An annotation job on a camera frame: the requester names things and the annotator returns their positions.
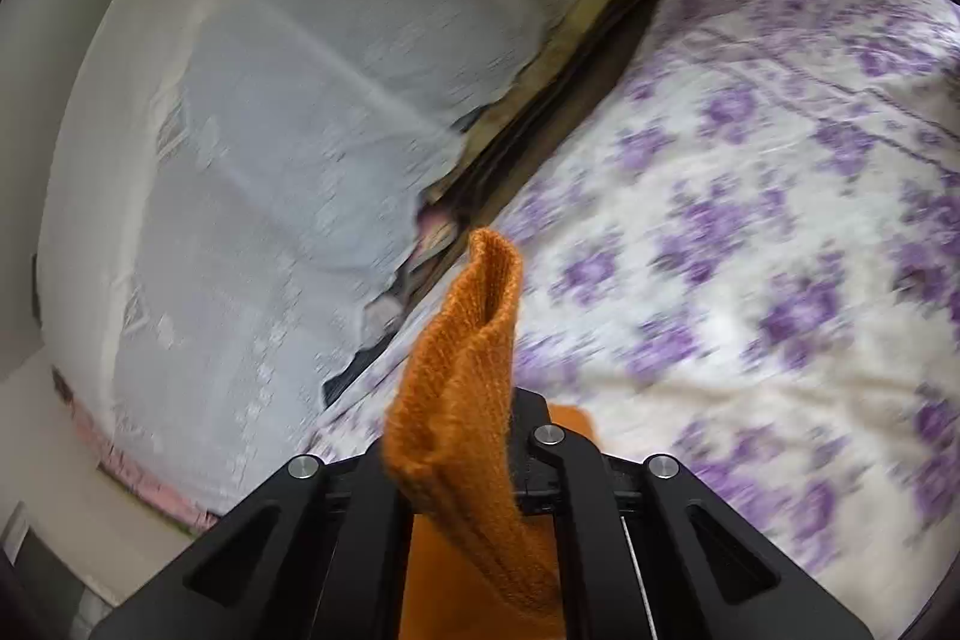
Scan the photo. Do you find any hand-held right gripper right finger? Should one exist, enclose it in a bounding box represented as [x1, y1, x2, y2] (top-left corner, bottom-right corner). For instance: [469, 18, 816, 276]
[510, 387, 876, 640]

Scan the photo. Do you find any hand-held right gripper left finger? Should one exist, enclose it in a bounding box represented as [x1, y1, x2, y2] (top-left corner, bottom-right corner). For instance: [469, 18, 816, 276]
[88, 443, 415, 640]

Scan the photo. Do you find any orange knitted sweater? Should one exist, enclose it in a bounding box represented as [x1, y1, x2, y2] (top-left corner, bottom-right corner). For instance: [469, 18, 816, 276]
[381, 227, 602, 640]

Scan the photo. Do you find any pink cloth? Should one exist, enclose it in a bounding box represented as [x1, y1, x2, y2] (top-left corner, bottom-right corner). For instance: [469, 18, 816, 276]
[51, 367, 220, 534]

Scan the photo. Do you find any purple floral bedsheet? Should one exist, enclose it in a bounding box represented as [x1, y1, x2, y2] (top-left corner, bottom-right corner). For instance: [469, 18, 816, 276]
[306, 0, 960, 640]

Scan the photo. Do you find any white lace cloth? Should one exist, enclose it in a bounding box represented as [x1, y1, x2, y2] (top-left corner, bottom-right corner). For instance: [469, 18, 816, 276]
[36, 0, 655, 522]

